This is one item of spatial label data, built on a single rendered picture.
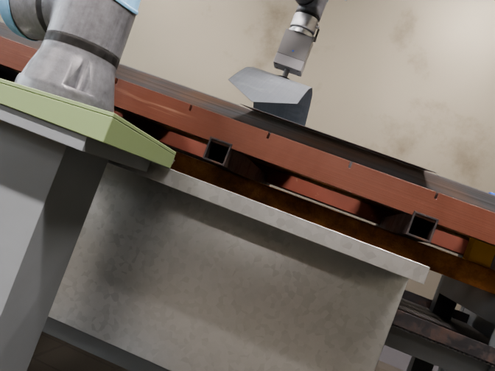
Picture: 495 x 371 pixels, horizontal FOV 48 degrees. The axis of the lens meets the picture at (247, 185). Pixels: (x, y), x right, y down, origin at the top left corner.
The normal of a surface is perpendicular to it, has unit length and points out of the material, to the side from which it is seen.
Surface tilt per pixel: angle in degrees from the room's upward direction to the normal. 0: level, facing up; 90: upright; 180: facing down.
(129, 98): 90
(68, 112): 90
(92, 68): 69
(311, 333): 90
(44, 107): 90
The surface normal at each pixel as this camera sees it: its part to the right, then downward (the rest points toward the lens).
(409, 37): -0.18, -0.09
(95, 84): 0.78, -0.11
